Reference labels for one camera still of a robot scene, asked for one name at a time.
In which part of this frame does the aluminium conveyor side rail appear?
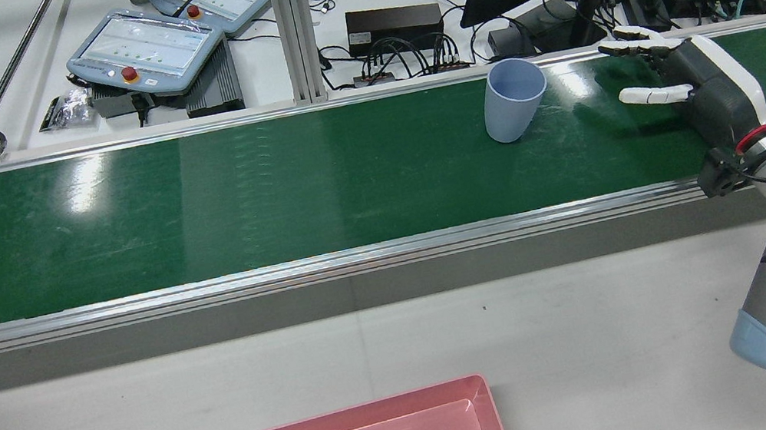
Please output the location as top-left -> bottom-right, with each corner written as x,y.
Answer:
0,13 -> 766,177
0,155 -> 766,358

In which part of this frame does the grey controller box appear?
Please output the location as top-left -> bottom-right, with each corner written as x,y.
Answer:
90,74 -> 188,122

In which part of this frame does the aluminium profile post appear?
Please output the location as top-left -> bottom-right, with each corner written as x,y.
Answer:
268,0 -> 330,110

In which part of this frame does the clear bag of screws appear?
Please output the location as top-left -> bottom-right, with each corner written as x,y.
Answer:
33,88 -> 97,134

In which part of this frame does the black power supply box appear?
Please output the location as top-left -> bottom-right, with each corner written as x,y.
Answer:
343,0 -> 449,62

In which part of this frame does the black docking hub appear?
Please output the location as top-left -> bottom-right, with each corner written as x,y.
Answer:
622,0 -> 672,36

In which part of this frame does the black usb hub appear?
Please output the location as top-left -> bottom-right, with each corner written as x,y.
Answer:
352,57 -> 472,90

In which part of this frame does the green conveyor belt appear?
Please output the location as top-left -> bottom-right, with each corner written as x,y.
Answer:
0,26 -> 766,328

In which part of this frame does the black finned controller box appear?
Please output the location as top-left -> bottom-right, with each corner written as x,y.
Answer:
176,36 -> 247,120

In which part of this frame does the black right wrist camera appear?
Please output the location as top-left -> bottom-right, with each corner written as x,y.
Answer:
692,144 -> 751,202

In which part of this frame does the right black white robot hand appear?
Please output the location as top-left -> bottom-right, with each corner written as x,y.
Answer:
595,3 -> 766,173

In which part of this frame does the light blue plastic cup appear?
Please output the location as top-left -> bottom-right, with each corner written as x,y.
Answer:
475,53 -> 557,147

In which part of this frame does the grey conveyor side panel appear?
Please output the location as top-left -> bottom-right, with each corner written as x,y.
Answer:
0,186 -> 766,397

